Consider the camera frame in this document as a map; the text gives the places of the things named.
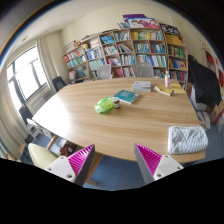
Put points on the small dark-lidded jar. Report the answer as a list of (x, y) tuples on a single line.
[(116, 102)]

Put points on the grey mesh chair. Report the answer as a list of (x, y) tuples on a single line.
[(104, 72), (143, 69)]

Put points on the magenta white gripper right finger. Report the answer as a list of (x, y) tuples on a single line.
[(154, 166)]

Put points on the dark blue office chair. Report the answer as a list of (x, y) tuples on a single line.
[(58, 83)]

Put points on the green plastic bag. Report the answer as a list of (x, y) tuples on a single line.
[(104, 105)]

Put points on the grey mesh chair right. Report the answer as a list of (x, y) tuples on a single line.
[(143, 69)]

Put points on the teal book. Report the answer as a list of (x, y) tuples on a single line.
[(127, 96)]

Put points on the window with dark frame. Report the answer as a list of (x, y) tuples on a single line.
[(25, 77)]

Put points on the large wooden bookshelf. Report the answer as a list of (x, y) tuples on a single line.
[(125, 47)]

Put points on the pale yellow chair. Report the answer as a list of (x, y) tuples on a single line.
[(41, 156)]

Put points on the cardboard boxes by wall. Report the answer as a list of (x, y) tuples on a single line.
[(215, 117)]

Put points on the yellow book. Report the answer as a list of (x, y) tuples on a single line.
[(163, 90)]

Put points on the black coat on rack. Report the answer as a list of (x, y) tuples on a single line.
[(205, 82)]

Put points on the yellow paper pad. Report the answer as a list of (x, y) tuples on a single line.
[(177, 89)]

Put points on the beige curtain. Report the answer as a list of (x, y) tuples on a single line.
[(47, 64)]

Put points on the white radiator cover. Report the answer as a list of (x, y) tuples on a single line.
[(38, 100)]

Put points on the colourful posters on shelf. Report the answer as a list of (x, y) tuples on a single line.
[(138, 21)]

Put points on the clear plastic bottle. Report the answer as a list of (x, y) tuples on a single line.
[(167, 79)]

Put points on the grey white book stack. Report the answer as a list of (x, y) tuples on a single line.
[(142, 86)]

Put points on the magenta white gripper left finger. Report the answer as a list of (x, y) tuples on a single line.
[(75, 167)]

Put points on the white folded towel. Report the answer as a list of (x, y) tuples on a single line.
[(183, 140)]

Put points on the grey mesh chair left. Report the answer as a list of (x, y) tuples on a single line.
[(104, 72)]

